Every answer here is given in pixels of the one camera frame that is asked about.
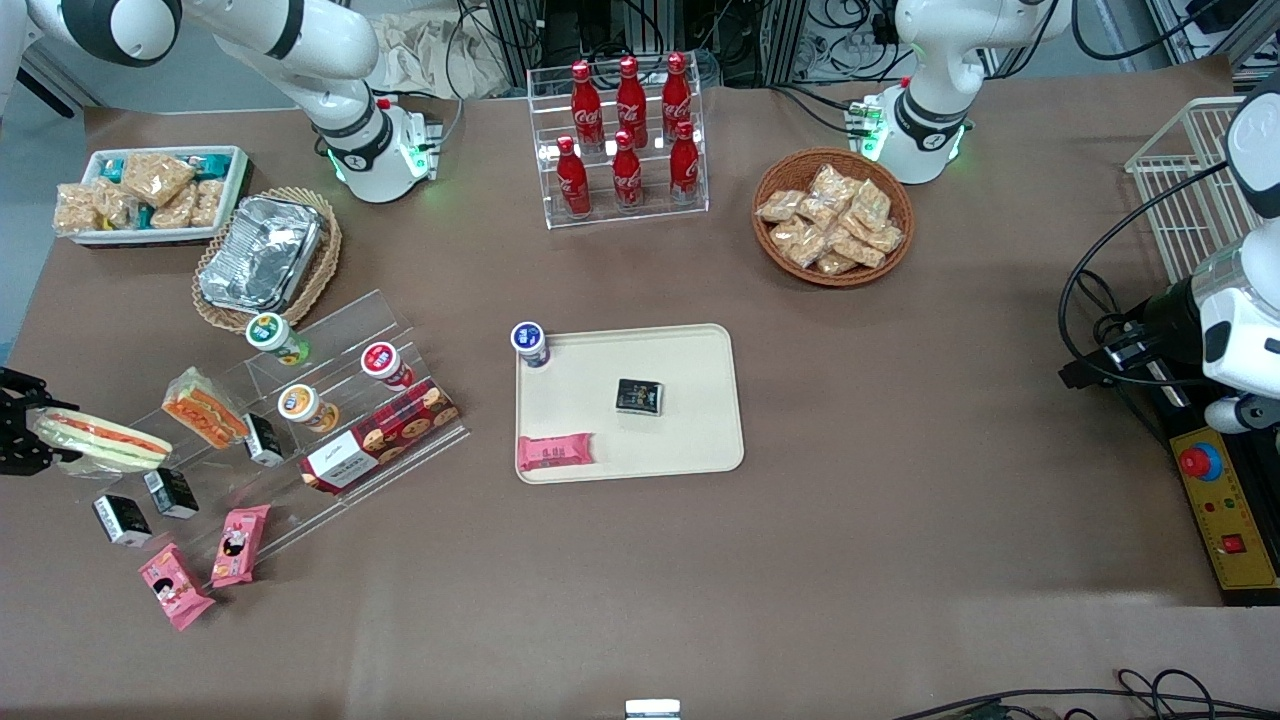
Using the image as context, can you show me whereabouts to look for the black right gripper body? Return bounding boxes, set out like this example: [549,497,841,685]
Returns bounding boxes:
[0,368,46,477]

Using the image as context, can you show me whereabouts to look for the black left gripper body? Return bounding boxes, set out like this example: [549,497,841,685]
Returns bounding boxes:
[1058,278,1216,393]

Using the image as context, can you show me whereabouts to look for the white bread sandwich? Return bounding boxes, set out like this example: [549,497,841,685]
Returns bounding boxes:
[30,407,173,474]

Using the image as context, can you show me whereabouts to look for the wrapped orange layered sandwich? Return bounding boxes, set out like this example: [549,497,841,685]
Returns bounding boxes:
[162,367,251,449]

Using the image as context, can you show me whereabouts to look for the cream plastic tray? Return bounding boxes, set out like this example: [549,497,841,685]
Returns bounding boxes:
[515,323,746,486]

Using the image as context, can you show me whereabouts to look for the small black snack box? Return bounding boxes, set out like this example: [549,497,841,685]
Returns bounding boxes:
[615,378,665,416]
[243,413,286,468]
[143,467,200,520]
[92,495,153,547]

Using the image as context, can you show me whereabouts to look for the pink cartoon snack pack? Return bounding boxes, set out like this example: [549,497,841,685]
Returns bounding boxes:
[517,433,595,473]
[210,505,272,589]
[138,543,216,632]

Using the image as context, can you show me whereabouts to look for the yellow emergency stop box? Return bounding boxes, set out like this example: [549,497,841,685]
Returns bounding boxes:
[1168,425,1280,593]

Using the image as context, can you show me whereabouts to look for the green lid gum bottle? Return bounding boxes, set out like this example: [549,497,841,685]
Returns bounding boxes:
[246,312,311,366]

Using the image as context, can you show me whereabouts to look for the clear acrylic stepped stand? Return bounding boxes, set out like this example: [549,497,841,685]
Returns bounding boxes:
[245,290,471,511]
[70,355,351,566]

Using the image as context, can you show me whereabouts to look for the orange lid gum bottle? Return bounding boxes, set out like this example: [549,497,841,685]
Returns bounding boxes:
[278,383,341,433]

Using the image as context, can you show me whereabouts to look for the aluminium foil container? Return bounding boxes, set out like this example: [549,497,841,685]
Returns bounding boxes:
[198,195,324,314]

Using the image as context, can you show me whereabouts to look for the white rectangular snack bin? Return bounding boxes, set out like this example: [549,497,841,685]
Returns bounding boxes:
[75,145,251,248]

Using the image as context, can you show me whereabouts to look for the light wicker basket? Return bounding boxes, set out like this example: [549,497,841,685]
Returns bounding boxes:
[192,187,343,334]

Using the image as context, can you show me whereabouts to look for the red plaid cookie box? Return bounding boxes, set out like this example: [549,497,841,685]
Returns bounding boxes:
[299,378,461,495]

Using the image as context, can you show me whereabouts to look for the red lid gum bottle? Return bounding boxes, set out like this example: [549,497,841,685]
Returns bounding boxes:
[361,341,414,391]

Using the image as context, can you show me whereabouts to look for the brown round wicker basket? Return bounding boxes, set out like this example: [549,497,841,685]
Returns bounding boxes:
[752,148,916,289]

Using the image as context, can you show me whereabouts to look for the blue lid gum bottle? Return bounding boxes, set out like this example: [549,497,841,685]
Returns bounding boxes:
[511,321,551,369]

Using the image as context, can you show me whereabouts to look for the red cola bottle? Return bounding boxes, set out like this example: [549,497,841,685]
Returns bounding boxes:
[556,135,591,218]
[571,60,604,153]
[669,120,700,204]
[612,130,644,211]
[616,55,648,149]
[662,52,693,141]

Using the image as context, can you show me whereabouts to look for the crumpled beige cloth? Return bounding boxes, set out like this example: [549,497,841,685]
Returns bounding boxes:
[375,12,511,99]

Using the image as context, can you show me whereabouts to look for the clear acrylic bottle rack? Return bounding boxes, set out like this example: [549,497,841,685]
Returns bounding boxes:
[527,55,709,231]

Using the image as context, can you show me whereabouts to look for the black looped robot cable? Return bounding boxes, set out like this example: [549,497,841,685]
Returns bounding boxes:
[1058,160,1236,391]

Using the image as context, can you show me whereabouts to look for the white wire basket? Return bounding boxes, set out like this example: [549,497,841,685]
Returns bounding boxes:
[1125,97,1263,286]

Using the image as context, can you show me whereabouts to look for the black floor cables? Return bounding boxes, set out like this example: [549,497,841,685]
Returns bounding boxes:
[890,668,1280,720]

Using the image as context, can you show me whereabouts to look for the equipment rack with cables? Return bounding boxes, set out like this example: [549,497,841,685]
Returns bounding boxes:
[485,0,811,89]

